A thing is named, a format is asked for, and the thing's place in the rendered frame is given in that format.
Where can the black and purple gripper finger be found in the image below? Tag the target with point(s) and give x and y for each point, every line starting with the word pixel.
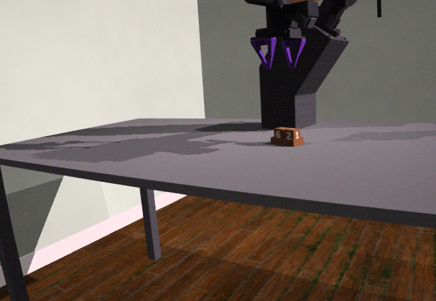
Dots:
pixel 286 45
pixel 271 47

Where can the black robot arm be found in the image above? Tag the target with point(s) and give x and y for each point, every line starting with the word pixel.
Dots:
pixel 307 13

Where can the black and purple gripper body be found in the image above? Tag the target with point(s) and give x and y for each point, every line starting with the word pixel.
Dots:
pixel 277 31

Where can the brown shallow tray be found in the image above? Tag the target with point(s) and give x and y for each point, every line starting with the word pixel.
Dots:
pixel 287 142

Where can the brown wooden cube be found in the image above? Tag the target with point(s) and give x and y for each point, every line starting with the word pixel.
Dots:
pixel 291 133
pixel 279 132

